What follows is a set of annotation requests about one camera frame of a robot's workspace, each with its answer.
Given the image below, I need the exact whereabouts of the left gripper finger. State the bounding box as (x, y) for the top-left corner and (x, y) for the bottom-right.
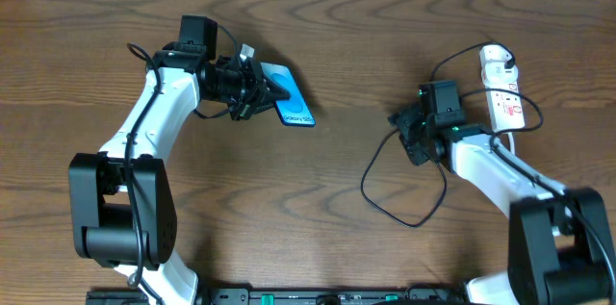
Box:
(257, 64), (291, 101)
(243, 102), (275, 119)

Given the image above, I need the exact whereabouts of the Samsung Galaxy smartphone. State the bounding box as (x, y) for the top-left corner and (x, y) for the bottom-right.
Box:
(261, 63), (316, 127)

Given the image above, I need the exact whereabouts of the black USB charging cable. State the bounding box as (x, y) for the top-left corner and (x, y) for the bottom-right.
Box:
(360, 40), (517, 229)

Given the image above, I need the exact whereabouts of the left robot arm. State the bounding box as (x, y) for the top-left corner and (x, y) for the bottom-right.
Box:
(68, 15), (303, 304)

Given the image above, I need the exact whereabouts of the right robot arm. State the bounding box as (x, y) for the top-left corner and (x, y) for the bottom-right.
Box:
(389, 81), (615, 304)

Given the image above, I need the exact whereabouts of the white USB charger plug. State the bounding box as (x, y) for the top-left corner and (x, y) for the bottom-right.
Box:
(479, 44), (512, 67)

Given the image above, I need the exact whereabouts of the white power strip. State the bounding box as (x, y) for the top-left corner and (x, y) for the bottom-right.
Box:
(481, 62), (526, 131)

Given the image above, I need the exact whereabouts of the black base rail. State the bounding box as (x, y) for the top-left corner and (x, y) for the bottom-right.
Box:
(84, 286), (470, 305)

